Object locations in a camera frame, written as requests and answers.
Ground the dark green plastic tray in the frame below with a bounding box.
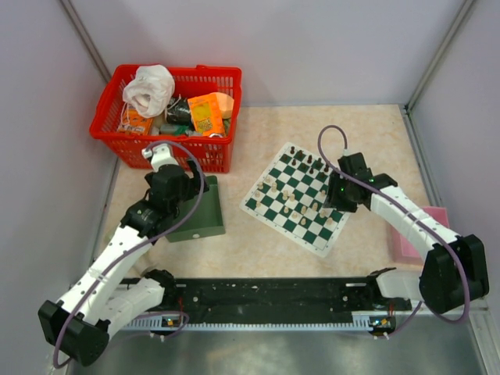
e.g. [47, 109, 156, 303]
[166, 175, 226, 243]

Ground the green white chess mat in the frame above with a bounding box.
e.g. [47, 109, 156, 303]
[240, 142, 349, 258]

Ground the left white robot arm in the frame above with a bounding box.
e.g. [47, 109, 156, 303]
[38, 140, 209, 370]

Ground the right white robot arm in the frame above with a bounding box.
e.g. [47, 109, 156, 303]
[323, 152, 490, 314]

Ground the orange yellow snack package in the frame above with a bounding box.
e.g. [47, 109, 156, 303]
[187, 93, 226, 137]

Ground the red plastic shopping basket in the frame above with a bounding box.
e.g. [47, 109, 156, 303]
[89, 64, 242, 173]

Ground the black wrapped bundle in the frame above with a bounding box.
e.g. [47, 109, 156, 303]
[165, 95, 192, 126]

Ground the peach sponge block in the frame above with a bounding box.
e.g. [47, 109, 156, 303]
[215, 92, 234, 120]

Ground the pink plastic tray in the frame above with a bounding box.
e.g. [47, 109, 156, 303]
[387, 206, 449, 266]

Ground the white crumpled plastic bag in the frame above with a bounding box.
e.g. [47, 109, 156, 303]
[122, 65, 175, 118]

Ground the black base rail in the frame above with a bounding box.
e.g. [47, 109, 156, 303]
[154, 276, 411, 325]

